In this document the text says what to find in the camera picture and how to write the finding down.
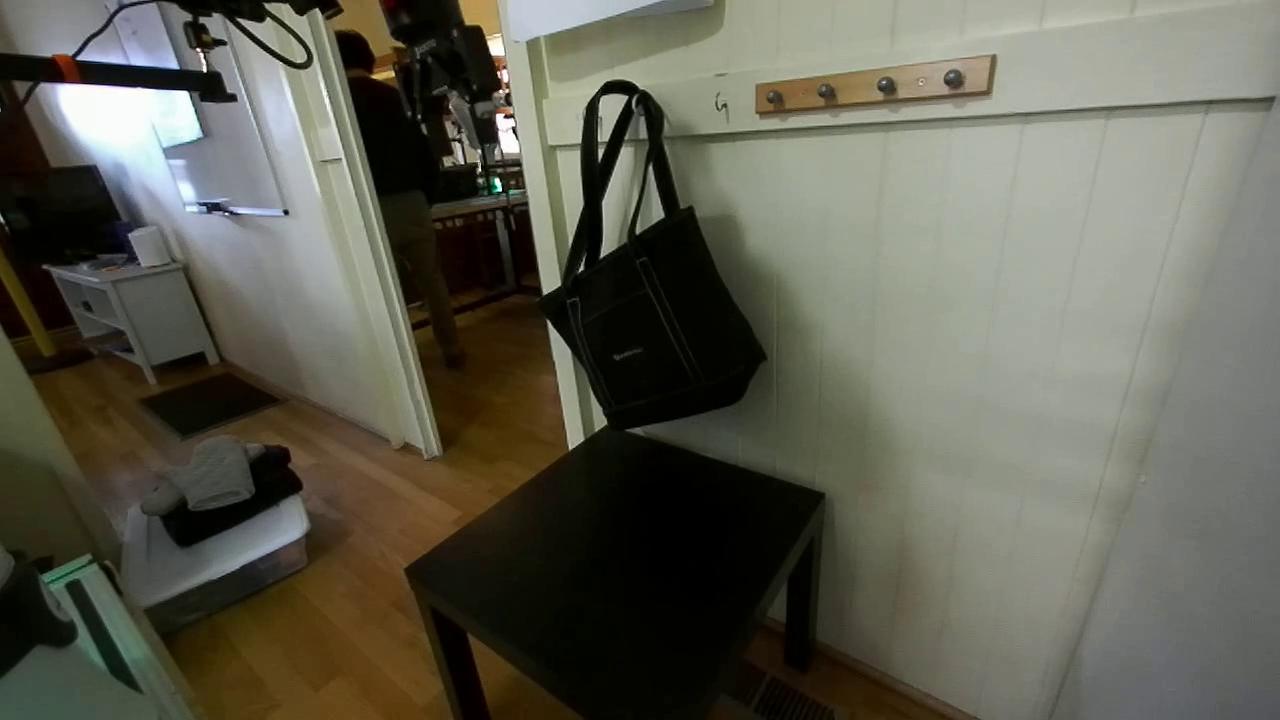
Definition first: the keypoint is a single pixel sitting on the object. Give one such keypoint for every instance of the black monitor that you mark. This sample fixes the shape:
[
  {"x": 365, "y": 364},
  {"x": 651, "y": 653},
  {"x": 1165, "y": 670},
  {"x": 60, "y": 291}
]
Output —
[{"x": 70, "y": 210}]

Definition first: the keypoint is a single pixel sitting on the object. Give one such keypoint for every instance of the dark folded cloth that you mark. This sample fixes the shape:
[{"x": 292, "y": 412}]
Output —
[{"x": 235, "y": 500}]

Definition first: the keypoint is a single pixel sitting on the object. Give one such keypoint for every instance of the black rounded object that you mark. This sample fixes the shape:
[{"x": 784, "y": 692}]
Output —
[{"x": 30, "y": 615}]

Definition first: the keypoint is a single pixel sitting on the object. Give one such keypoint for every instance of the yellow pole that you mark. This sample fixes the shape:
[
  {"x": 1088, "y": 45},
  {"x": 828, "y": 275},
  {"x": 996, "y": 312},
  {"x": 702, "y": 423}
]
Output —
[{"x": 25, "y": 300}]

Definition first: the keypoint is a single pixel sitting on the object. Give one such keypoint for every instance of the paper towel roll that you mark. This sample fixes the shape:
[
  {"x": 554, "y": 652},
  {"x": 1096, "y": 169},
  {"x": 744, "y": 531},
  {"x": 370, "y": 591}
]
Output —
[{"x": 150, "y": 246}]

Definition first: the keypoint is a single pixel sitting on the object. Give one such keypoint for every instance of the person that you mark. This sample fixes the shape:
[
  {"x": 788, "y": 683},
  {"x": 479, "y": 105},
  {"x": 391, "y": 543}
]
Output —
[{"x": 395, "y": 150}]

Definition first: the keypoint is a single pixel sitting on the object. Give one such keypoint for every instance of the dark door mat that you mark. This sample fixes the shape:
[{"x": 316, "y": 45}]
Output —
[{"x": 210, "y": 402}]

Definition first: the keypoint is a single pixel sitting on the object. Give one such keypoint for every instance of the grey quilted oven mitt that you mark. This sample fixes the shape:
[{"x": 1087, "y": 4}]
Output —
[{"x": 215, "y": 475}]

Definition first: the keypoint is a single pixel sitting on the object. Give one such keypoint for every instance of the black tote bag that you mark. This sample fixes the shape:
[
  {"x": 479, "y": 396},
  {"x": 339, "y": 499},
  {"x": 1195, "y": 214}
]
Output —
[{"x": 655, "y": 320}]

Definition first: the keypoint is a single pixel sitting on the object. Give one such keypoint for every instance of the floor vent grille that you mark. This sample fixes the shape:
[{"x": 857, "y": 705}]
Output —
[{"x": 790, "y": 702}]

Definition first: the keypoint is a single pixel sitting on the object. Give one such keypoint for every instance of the storage bin with white lid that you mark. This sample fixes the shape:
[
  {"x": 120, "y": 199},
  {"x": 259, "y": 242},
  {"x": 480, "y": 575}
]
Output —
[{"x": 220, "y": 565}]

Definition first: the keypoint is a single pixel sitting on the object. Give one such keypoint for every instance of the white side table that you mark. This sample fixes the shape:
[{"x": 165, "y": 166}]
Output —
[{"x": 150, "y": 305}]

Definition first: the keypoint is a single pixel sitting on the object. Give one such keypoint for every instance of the whiteboard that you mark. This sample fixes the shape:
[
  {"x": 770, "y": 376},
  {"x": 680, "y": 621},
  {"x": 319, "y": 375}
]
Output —
[{"x": 230, "y": 130}]

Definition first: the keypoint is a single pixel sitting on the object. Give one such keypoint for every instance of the small metal wall hook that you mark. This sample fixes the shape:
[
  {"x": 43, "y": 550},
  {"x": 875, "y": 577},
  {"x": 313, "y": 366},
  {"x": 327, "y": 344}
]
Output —
[{"x": 722, "y": 105}]

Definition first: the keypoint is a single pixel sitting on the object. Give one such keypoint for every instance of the wooden table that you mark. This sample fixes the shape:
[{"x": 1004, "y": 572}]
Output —
[{"x": 480, "y": 235}]

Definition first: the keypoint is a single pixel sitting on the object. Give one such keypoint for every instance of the wooden coat rack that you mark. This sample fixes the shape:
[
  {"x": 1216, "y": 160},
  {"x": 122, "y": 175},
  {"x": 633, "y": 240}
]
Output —
[{"x": 870, "y": 85}]

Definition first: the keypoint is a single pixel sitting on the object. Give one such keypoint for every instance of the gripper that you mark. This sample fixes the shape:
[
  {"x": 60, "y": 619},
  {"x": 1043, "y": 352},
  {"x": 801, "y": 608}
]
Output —
[{"x": 420, "y": 20}]

